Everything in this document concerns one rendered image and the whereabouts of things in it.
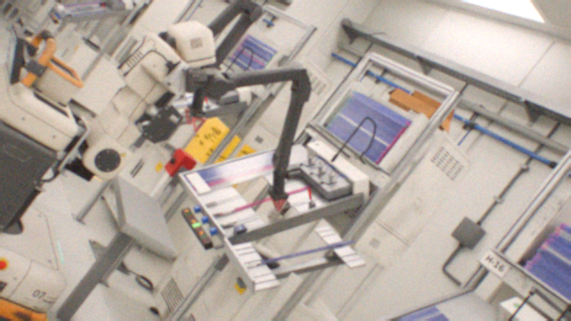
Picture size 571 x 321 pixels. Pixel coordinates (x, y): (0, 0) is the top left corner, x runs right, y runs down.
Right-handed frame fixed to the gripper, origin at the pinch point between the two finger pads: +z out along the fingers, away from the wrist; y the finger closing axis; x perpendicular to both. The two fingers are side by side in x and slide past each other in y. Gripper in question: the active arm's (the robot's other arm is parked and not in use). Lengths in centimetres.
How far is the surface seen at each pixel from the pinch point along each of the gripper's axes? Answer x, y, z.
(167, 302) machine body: 46, 39, 69
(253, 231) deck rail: 16.7, -10.3, 2.1
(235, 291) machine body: 22.1, 0.1, 41.1
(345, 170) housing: -38.1, 4.0, -10.4
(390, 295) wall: -119, 60, 133
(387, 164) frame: -52, -11, -18
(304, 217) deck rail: -8.8, -10.1, 1.0
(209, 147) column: -69, 304, 113
